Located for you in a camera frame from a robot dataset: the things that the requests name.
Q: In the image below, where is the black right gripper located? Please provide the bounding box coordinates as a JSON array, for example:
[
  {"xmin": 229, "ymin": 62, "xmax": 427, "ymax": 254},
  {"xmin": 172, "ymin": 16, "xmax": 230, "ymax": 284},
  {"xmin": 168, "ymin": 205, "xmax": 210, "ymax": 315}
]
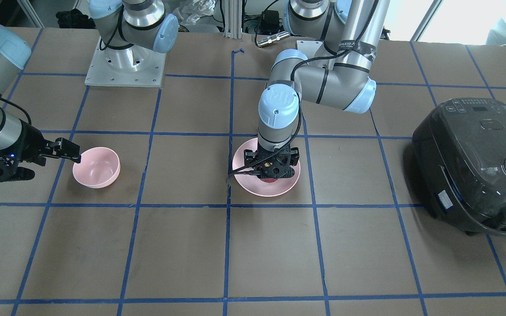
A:
[{"xmin": 0, "ymin": 122, "xmax": 56, "ymax": 183}]

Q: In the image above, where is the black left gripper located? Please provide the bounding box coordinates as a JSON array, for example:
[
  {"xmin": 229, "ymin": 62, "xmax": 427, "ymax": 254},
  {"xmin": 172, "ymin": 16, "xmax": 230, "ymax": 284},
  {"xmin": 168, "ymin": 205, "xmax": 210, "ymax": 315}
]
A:
[{"xmin": 243, "ymin": 147, "xmax": 300, "ymax": 179}]

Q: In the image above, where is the pink bowl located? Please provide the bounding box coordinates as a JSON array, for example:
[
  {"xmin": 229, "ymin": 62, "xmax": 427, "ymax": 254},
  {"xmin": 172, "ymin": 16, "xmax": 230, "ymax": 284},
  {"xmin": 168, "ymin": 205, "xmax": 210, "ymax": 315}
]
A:
[{"xmin": 72, "ymin": 147, "xmax": 121, "ymax": 189}]

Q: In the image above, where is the red apple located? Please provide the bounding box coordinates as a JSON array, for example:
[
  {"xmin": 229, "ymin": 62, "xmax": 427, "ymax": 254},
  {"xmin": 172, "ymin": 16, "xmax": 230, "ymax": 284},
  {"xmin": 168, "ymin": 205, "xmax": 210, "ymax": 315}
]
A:
[{"xmin": 259, "ymin": 177, "xmax": 278, "ymax": 183}]

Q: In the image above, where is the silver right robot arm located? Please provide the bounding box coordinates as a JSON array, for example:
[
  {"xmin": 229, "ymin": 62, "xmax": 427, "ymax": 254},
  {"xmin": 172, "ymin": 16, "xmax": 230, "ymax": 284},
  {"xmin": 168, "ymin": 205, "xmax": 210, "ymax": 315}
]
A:
[{"xmin": 0, "ymin": 0, "xmax": 179, "ymax": 183}]

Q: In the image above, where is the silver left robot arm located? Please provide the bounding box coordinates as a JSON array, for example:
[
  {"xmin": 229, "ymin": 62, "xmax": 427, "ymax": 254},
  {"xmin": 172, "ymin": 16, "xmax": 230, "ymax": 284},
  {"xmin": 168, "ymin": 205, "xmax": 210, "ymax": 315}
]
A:
[{"xmin": 231, "ymin": 0, "xmax": 390, "ymax": 180}]

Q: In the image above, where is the pink plate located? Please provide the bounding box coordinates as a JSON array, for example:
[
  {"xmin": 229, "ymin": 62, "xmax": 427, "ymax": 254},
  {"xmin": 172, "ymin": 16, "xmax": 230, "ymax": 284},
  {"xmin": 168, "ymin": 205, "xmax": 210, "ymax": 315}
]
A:
[{"xmin": 230, "ymin": 138, "xmax": 301, "ymax": 198}]

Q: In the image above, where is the dark grey rice cooker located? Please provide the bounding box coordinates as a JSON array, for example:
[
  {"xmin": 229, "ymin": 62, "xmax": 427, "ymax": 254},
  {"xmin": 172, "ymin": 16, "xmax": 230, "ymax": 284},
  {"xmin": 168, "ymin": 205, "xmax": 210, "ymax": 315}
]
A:
[{"xmin": 412, "ymin": 97, "xmax": 506, "ymax": 237}]

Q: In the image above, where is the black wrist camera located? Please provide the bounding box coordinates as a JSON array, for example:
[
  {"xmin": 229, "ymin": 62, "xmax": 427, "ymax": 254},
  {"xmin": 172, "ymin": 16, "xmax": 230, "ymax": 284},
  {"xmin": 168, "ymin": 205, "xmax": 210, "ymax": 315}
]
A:
[{"xmin": 50, "ymin": 137, "xmax": 82, "ymax": 164}]

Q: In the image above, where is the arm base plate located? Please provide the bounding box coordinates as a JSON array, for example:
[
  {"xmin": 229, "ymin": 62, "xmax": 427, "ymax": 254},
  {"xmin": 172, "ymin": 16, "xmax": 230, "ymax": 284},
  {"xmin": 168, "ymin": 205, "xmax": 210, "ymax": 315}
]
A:
[
  {"xmin": 84, "ymin": 38, "xmax": 166, "ymax": 88},
  {"xmin": 296, "ymin": 40, "xmax": 323, "ymax": 51}
]

